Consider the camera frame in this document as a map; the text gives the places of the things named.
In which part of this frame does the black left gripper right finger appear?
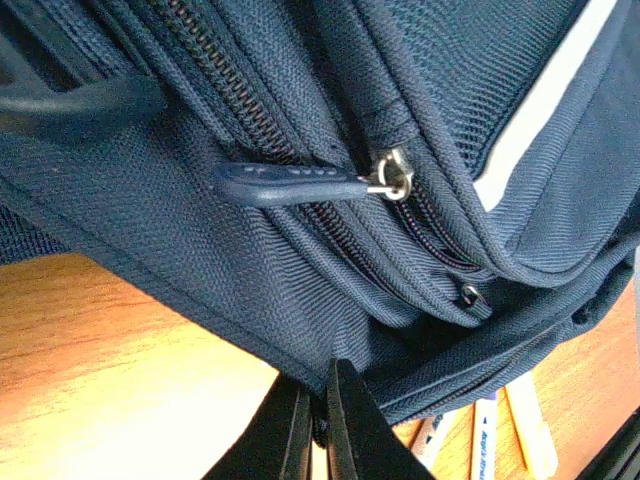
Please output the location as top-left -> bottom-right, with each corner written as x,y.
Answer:
327,359 -> 433,479

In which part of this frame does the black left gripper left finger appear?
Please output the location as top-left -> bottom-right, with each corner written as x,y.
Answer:
204,375 -> 313,479

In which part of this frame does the navy blue student backpack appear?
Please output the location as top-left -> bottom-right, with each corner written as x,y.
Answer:
1,1 -> 639,424

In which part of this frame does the purple marker pen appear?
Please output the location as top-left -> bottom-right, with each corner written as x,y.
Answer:
470,392 -> 498,480

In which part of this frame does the yellow highlighter pen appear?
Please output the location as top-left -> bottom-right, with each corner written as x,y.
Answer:
505,371 -> 559,479

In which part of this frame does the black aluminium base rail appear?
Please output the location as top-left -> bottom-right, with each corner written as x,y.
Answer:
577,410 -> 639,480

